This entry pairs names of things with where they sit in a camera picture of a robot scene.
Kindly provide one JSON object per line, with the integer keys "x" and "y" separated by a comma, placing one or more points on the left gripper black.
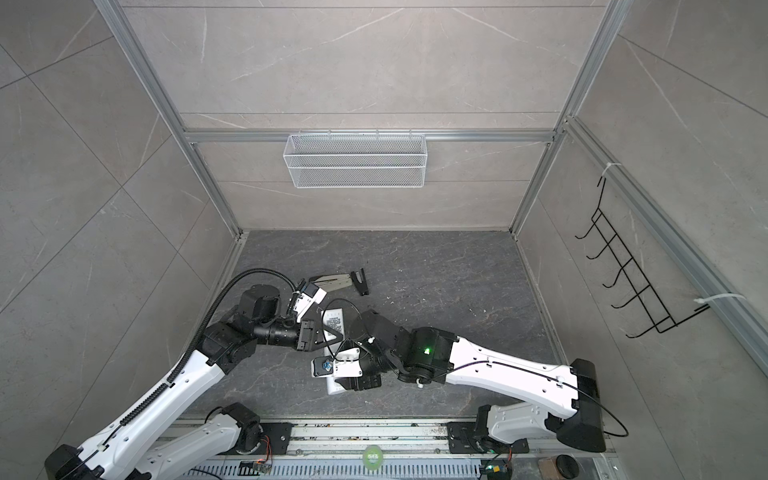
{"x": 308, "y": 335}

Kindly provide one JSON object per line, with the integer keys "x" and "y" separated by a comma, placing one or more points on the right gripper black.
{"x": 358, "y": 384}

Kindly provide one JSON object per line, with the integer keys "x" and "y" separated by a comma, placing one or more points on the white remote control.
{"x": 332, "y": 385}

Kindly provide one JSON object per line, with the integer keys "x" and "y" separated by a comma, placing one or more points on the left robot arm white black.
{"x": 128, "y": 449}

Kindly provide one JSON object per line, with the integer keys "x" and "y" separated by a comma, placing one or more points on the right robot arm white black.
{"x": 560, "y": 401}

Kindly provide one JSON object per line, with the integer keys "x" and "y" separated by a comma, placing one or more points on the grey black stapler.
{"x": 339, "y": 281}

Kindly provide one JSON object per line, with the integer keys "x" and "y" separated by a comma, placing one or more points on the green round sticker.
{"x": 373, "y": 458}

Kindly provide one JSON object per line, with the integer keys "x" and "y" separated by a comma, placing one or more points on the black round cap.
{"x": 567, "y": 467}

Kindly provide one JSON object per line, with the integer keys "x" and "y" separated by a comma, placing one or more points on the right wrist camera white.
{"x": 328, "y": 366}

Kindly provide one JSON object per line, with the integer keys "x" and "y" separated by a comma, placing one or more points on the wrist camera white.
{"x": 328, "y": 366}
{"x": 307, "y": 295}

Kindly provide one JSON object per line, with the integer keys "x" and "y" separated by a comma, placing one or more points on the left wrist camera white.
{"x": 307, "y": 295}

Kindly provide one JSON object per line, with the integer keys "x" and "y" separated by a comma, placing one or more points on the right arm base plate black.
{"x": 468, "y": 438}

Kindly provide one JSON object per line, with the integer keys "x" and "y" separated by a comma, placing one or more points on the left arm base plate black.
{"x": 270, "y": 437}

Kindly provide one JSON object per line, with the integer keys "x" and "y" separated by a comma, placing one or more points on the white wire mesh basket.
{"x": 372, "y": 160}

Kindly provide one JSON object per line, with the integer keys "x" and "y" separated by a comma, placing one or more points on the black wire hook rack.
{"x": 629, "y": 270}

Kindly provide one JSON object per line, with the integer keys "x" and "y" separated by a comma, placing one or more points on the white cable tie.
{"x": 720, "y": 296}

